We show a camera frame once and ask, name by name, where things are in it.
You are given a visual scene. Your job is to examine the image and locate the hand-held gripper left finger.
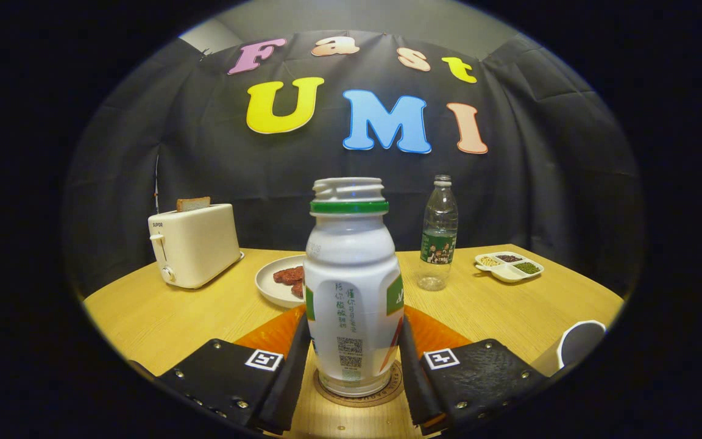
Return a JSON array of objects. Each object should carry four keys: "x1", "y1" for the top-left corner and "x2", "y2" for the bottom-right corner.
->
[{"x1": 156, "y1": 305, "x2": 313, "y2": 436}]

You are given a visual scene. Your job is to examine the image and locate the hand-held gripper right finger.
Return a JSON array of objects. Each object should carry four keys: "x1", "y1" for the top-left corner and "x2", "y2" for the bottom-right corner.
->
[{"x1": 400, "y1": 305, "x2": 551, "y2": 435}]

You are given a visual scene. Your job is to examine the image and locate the round cork coaster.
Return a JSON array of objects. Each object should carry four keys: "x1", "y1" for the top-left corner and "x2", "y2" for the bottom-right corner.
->
[{"x1": 313, "y1": 360, "x2": 405, "y2": 408}]

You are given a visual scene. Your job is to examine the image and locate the white juice bottle green label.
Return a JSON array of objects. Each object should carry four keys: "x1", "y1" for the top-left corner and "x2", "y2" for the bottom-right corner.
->
[{"x1": 302, "y1": 177, "x2": 405, "y2": 398}]

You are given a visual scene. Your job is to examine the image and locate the white cup with cork handle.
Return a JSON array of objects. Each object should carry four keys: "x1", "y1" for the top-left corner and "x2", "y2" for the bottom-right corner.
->
[{"x1": 547, "y1": 320, "x2": 608, "y2": 377}]

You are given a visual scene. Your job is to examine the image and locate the clear plastic water bottle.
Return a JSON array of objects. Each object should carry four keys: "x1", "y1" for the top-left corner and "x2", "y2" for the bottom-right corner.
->
[{"x1": 417, "y1": 175, "x2": 459, "y2": 291}]

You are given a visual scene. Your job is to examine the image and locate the round white plate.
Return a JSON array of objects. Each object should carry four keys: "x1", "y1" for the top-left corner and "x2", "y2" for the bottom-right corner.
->
[{"x1": 255, "y1": 254, "x2": 307, "y2": 309}]

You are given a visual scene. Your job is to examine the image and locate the red dried meat slices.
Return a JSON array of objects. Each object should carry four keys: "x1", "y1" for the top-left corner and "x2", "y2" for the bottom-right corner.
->
[{"x1": 273, "y1": 266, "x2": 305, "y2": 299}]

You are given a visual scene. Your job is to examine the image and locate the wooden table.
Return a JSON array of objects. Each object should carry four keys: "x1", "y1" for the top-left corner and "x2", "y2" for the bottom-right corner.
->
[{"x1": 83, "y1": 244, "x2": 626, "y2": 439}]

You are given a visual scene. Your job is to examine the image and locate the white divided dish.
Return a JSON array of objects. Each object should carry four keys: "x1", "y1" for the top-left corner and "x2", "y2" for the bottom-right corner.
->
[{"x1": 474, "y1": 251, "x2": 545, "y2": 284}]

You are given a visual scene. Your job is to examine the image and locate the cream toaster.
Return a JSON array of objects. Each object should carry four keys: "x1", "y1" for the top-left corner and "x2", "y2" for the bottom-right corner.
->
[{"x1": 147, "y1": 203, "x2": 245, "y2": 290}]

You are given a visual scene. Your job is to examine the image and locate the black backdrop cloth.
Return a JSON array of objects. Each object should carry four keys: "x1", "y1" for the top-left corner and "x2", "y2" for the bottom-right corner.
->
[{"x1": 62, "y1": 27, "x2": 644, "y2": 299}]

